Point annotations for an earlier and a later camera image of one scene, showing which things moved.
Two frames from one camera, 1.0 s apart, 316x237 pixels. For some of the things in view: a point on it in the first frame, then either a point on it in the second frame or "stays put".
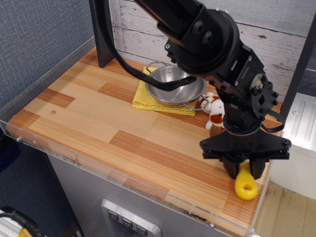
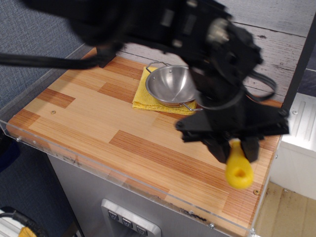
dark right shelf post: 308,49 stays put
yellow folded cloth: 143,100 stays put
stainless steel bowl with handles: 189,95 stays put
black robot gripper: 243,140 -> 247,119
